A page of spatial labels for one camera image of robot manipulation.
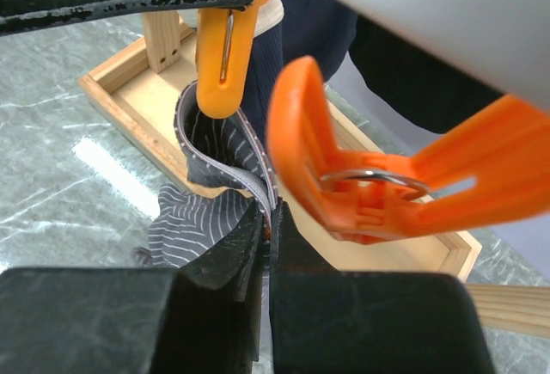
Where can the white round clip hanger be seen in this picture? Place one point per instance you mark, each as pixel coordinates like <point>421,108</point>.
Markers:
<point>504,43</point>

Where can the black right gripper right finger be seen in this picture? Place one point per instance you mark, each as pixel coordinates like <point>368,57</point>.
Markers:
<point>324,320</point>

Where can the black underwear beige waistband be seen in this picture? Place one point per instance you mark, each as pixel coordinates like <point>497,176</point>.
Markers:
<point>420,87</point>

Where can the navy underwear beige waistband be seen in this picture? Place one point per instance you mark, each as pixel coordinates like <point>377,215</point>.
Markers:
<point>287,30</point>

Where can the orange clothes peg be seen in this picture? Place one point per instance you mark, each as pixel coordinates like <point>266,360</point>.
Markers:
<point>224,42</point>
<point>491,169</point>

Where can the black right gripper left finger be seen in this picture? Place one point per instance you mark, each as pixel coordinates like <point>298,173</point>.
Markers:
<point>203,317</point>

